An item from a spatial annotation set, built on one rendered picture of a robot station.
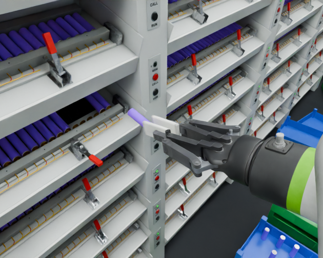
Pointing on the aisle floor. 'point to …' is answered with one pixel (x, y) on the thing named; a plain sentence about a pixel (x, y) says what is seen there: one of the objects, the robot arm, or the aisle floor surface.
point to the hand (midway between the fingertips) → (161, 128)
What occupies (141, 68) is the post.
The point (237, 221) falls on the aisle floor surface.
